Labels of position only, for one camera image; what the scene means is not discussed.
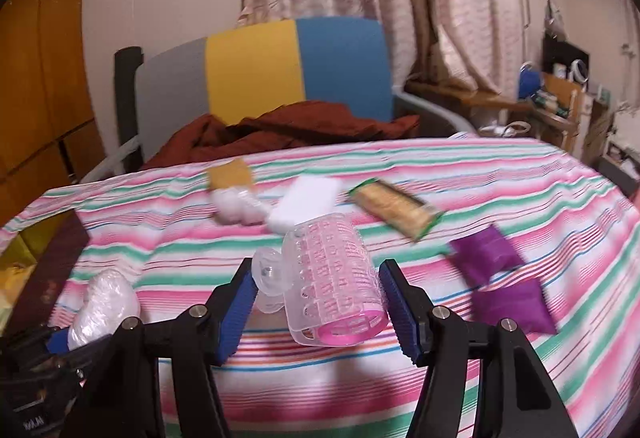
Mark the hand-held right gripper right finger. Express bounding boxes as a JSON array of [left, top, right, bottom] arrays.
[[378, 259, 581, 438]]

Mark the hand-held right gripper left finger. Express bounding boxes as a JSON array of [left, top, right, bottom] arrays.
[[60, 258, 258, 438]]

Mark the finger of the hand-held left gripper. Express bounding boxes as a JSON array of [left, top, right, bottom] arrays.
[[44, 325, 113, 361]]

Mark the white plastic wad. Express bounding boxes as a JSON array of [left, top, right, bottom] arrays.
[[66, 269, 141, 351]]

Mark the dark brown box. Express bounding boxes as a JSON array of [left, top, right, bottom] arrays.
[[0, 211, 91, 339]]

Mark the pink hair roller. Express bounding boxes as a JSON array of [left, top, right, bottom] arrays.
[[250, 213, 386, 348]]

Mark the green cracker packet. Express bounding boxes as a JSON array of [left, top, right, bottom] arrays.
[[347, 177, 445, 241]]

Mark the purple packet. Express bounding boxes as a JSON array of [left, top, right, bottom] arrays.
[[448, 224, 526, 288], [470, 277, 558, 336]]

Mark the cotton ball packet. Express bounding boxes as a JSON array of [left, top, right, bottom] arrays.
[[210, 185, 268, 226]]

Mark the white rectangular block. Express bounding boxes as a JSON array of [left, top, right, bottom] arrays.
[[265, 175, 338, 234]]

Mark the yellow flat block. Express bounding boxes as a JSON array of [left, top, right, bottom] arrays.
[[206, 158, 255, 194]]

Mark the striped tablecloth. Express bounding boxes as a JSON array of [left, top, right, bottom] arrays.
[[0, 133, 640, 438]]

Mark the red-brown jacket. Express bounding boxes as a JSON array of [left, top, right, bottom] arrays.
[[141, 101, 421, 169]]

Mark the white bag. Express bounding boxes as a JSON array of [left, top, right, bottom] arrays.
[[480, 121, 533, 139]]

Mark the wooden side table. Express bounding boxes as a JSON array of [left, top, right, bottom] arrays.
[[404, 78, 531, 119]]

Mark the grey yellow blue chair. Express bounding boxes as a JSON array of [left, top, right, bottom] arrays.
[[80, 17, 481, 184]]

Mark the wooden shelf rack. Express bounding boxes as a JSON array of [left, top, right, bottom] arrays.
[[530, 71, 596, 154]]

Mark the blue container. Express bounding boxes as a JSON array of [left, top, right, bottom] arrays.
[[517, 63, 543, 102]]

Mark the wooden cabinet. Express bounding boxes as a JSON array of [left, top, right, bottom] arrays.
[[0, 0, 106, 229]]

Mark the black box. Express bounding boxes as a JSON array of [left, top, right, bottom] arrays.
[[541, 36, 591, 79]]

